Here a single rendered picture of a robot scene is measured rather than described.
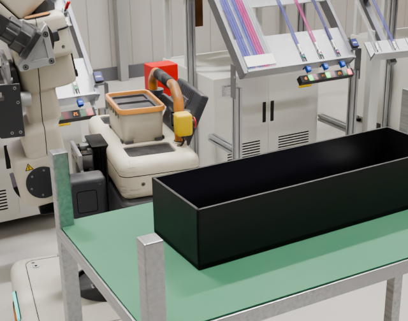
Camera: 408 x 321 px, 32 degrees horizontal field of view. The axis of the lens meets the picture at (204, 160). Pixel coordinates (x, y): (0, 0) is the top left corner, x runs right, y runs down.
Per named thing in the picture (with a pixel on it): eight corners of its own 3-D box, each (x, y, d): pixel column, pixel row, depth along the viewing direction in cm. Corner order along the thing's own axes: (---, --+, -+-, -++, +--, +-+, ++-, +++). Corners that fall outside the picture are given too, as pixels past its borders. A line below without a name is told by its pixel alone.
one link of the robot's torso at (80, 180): (92, 201, 248) (87, 134, 239) (110, 235, 223) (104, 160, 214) (13, 213, 240) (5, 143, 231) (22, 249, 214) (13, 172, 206)
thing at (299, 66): (347, 64, 387) (354, 56, 381) (243, 79, 358) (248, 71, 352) (346, 62, 388) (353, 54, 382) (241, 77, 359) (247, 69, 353)
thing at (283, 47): (349, 59, 385) (352, 56, 383) (244, 74, 357) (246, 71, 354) (335, 30, 391) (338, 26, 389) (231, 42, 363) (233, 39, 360)
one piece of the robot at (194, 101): (157, 134, 258) (181, 76, 254) (187, 167, 227) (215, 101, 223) (129, 125, 253) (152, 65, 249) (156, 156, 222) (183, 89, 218)
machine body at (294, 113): (315, 164, 434) (319, 64, 413) (215, 186, 404) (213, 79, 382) (258, 135, 488) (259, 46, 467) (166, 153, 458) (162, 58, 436)
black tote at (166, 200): (383, 173, 160) (387, 125, 156) (442, 199, 146) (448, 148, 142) (153, 232, 134) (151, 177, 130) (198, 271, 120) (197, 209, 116)
